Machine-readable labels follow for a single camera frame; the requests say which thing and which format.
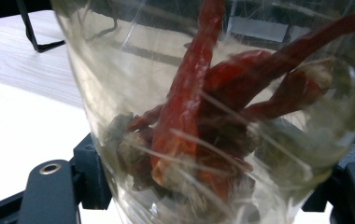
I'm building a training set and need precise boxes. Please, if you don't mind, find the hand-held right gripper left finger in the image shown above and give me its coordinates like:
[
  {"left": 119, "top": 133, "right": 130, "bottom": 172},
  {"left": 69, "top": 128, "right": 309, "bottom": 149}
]
[{"left": 17, "top": 133, "right": 113, "bottom": 224}]

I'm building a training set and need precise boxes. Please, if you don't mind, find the glass jar of red chilies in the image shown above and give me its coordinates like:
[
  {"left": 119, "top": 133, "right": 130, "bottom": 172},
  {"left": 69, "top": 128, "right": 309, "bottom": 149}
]
[{"left": 50, "top": 0, "right": 355, "bottom": 224}]

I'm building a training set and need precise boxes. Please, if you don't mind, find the black shelf riser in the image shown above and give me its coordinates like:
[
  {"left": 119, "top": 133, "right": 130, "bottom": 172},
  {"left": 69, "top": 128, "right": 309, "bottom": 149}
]
[{"left": 0, "top": 0, "right": 66, "bottom": 54}]

